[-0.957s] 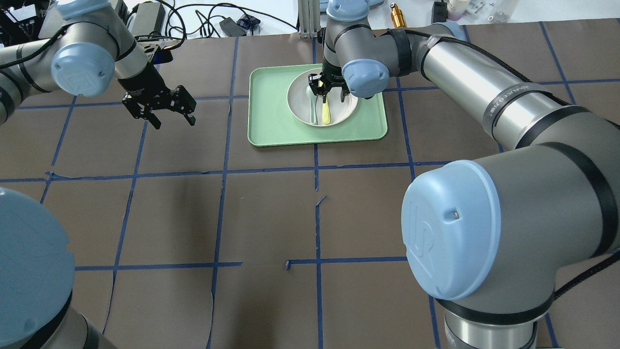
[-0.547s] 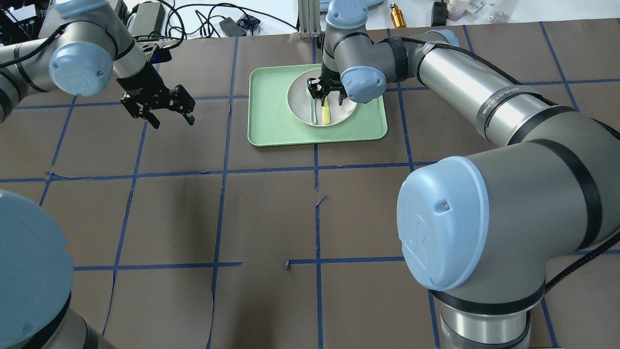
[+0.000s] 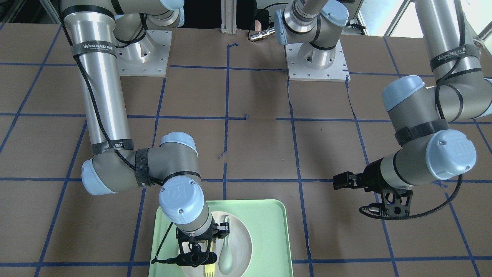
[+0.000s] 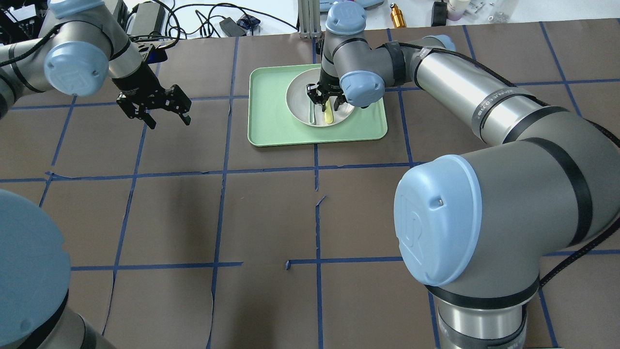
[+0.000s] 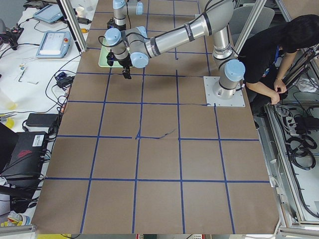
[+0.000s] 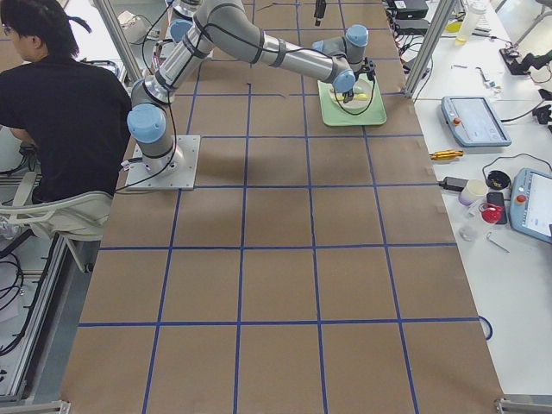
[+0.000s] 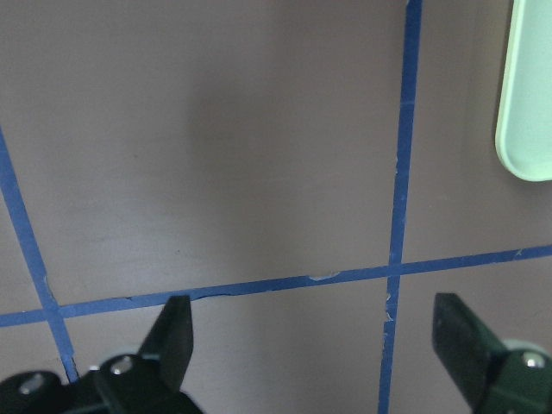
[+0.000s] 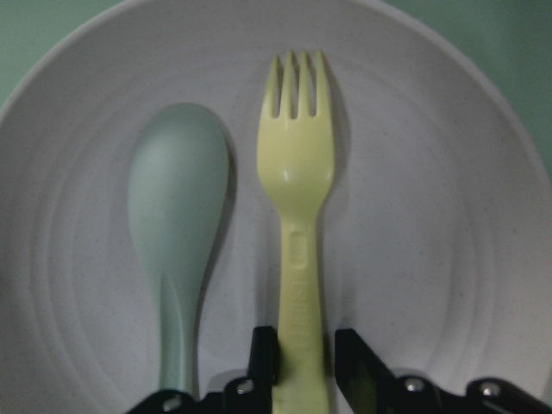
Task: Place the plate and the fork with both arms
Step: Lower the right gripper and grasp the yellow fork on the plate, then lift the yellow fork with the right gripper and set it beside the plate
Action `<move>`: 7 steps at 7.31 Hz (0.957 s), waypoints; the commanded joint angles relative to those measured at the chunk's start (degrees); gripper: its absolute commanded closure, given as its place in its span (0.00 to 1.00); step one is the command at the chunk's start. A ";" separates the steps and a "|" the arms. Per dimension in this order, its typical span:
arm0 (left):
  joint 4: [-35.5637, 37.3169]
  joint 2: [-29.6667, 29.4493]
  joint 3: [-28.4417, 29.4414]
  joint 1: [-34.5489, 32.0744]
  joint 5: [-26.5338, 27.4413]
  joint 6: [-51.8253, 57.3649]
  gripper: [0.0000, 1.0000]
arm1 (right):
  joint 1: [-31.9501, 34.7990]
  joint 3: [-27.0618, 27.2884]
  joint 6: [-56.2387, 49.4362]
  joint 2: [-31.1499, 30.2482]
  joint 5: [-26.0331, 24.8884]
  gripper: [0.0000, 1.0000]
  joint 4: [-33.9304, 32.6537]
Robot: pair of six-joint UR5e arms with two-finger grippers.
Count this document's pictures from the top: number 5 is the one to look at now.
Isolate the upper blue teach pendant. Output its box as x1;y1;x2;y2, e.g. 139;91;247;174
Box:
33;4;63;24

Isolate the black computer case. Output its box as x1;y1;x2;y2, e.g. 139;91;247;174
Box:
0;124;48;179

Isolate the lower blue teach pendant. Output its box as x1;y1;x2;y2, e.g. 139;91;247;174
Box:
36;31;71;58

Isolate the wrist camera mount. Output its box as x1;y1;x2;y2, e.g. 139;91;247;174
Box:
107;18;116;29
106;50;115;67

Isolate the black power adapter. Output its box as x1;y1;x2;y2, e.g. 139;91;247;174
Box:
77;17;92;24

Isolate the white cup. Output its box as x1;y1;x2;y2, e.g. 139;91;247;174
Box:
75;6;86;18

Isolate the blue teach pendant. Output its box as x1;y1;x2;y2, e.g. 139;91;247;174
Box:
36;31;71;58
33;4;63;24

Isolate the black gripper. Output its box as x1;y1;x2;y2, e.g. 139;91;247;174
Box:
114;24;126;31
121;56;132;79

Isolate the mint green tray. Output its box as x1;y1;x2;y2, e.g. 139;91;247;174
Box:
98;39;123;68

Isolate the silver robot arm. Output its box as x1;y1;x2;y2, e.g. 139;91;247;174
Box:
104;0;245;100
112;0;144;30

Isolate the person in black shirt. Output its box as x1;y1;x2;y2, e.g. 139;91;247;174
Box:
238;14;319;115

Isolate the black power brick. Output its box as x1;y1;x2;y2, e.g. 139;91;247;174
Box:
25;113;58;127

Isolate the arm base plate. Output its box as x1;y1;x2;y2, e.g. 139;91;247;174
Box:
203;76;245;107

